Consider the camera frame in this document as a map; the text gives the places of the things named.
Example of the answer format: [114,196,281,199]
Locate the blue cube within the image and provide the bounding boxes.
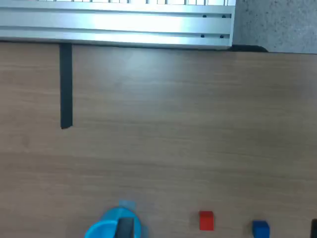
[251,220,270,236]

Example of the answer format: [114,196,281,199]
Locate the red cube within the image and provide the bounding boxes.
[199,210,215,231]

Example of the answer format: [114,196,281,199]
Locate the aluminium robot base platform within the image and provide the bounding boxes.
[0,0,236,50]

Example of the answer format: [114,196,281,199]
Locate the blue plastic cup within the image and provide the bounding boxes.
[84,207,142,238]

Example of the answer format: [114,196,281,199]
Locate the black tape strip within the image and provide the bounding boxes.
[59,43,73,130]

